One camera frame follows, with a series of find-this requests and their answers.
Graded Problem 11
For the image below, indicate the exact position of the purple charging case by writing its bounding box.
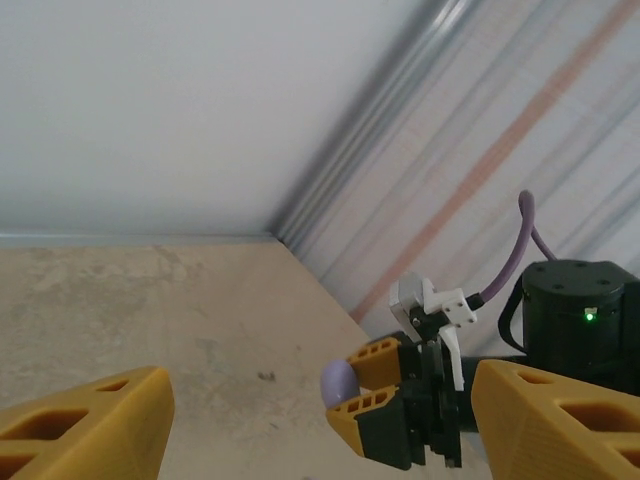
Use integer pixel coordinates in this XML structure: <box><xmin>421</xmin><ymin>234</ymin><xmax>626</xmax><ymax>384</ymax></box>
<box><xmin>319</xmin><ymin>358</ymin><xmax>361</xmax><ymax>409</ymax></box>

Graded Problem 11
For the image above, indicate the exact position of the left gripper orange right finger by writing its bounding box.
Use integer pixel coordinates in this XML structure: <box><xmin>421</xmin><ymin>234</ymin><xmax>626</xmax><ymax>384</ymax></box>
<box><xmin>472</xmin><ymin>360</ymin><xmax>640</xmax><ymax>480</ymax></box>

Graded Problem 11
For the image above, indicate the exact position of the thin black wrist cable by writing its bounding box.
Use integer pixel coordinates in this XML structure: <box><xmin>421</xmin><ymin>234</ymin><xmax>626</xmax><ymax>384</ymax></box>
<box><xmin>497</xmin><ymin>287</ymin><xmax>526</xmax><ymax>354</ymax></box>

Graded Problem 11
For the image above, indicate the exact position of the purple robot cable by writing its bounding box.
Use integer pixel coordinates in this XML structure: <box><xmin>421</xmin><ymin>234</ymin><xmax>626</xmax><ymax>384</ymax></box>
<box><xmin>469</xmin><ymin>189</ymin><xmax>561</xmax><ymax>307</ymax></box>

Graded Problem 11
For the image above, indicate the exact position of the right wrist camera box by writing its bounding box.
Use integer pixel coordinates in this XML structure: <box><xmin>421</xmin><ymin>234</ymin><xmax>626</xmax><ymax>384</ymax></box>
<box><xmin>388</xmin><ymin>271</ymin><xmax>479</xmax><ymax>392</ymax></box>

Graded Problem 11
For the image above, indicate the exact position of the aluminium corner post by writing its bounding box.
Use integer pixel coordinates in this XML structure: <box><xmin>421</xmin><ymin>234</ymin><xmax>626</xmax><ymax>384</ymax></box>
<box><xmin>269</xmin><ymin>0</ymin><xmax>471</xmax><ymax>251</ymax></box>

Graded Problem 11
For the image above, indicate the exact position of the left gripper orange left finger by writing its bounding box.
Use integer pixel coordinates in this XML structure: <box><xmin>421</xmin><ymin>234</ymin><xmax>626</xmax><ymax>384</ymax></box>
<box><xmin>0</xmin><ymin>365</ymin><xmax>175</xmax><ymax>480</ymax></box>

